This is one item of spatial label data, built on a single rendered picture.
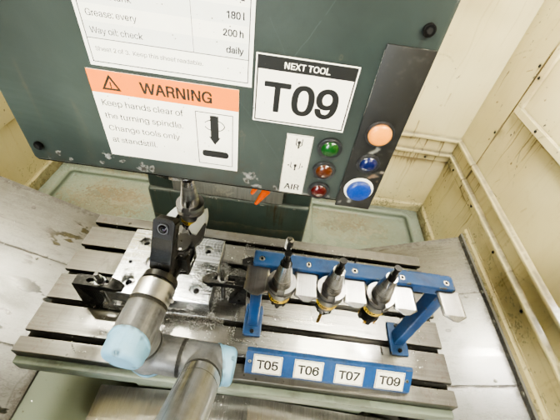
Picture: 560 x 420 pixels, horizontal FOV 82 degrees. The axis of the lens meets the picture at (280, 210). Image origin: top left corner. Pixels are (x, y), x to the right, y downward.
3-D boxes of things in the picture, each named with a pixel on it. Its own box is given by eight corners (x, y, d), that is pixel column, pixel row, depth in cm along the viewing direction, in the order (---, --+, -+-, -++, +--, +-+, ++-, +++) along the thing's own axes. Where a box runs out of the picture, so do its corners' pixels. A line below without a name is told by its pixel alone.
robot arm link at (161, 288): (125, 289, 59) (167, 298, 59) (137, 268, 62) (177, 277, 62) (133, 308, 65) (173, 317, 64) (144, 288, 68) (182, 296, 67)
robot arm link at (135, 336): (104, 367, 58) (89, 348, 51) (133, 310, 65) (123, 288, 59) (147, 376, 57) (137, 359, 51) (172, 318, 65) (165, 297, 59)
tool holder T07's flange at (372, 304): (390, 291, 75) (394, 285, 73) (392, 315, 70) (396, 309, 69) (363, 285, 75) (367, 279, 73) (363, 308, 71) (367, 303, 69)
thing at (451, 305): (467, 324, 70) (469, 322, 69) (443, 321, 70) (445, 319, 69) (457, 295, 75) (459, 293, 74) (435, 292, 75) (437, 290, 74)
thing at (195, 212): (207, 203, 78) (207, 196, 76) (198, 221, 74) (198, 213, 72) (182, 197, 78) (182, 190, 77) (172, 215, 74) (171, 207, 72)
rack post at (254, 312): (260, 337, 94) (268, 283, 73) (242, 335, 94) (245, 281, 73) (263, 306, 101) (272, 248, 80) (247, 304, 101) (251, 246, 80)
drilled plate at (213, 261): (209, 312, 93) (208, 304, 90) (109, 299, 93) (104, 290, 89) (225, 249, 109) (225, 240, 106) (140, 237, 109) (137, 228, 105)
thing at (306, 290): (317, 304, 69) (318, 302, 69) (292, 301, 69) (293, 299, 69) (317, 276, 74) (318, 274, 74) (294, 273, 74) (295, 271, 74)
